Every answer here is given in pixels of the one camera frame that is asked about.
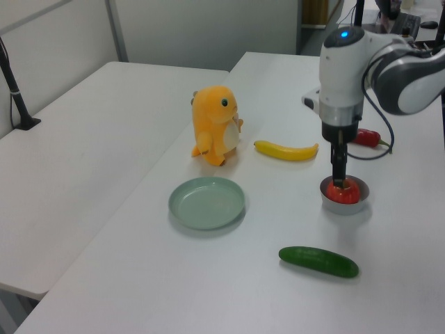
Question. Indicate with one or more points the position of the red apple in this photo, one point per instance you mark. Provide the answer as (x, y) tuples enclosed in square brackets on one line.
[(350, 195)]

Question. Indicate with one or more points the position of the pale green plate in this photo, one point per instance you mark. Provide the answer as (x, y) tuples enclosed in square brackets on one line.
[(206, 205)]

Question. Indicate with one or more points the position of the thin black stand pole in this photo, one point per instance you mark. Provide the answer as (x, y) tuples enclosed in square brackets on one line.
[(360, 12), (441, 21)]

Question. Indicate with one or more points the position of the red chili pepper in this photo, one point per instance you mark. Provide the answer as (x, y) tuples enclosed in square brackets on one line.
[(366, 137)]

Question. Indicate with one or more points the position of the grey bowl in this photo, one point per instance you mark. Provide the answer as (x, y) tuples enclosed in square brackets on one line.
[(344, 209)]

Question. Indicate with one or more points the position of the black stand pole with base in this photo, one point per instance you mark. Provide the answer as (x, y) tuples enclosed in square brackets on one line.
[(17, 101)]

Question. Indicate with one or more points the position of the black keyboard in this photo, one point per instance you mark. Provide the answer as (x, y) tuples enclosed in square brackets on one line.
[(406, 24)]

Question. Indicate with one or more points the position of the black computer mouse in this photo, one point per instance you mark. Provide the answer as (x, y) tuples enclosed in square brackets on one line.
[(429, 24)]

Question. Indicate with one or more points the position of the green cucumber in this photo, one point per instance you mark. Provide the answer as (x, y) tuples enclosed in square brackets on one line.
[(318, 261)]

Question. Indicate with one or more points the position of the orange plush toy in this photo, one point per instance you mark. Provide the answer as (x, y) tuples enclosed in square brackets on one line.
[(212, 121)]

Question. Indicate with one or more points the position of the wooden cabinet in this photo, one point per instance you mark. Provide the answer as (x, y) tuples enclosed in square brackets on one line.
[(314, 12)]

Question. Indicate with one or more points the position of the yellow banana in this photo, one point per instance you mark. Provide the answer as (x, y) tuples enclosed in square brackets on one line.
[(285, 152)]

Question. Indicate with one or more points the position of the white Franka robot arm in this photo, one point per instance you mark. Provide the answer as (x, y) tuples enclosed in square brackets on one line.
[(340, 76)]

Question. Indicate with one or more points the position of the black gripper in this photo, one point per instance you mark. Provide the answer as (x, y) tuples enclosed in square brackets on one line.
[(340, 130)]

